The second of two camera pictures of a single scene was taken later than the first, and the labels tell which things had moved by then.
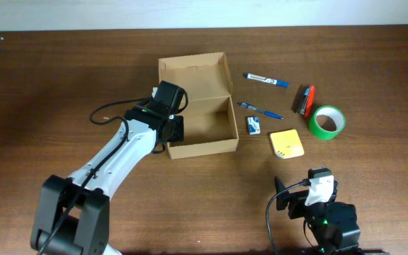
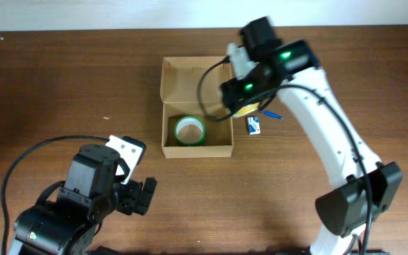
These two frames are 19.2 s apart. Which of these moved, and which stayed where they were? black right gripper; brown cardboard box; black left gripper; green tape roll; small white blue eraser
Moved: black left gripper; black right gripper; green tape roll
Stayed: brown cardboard box; small white blue eraser
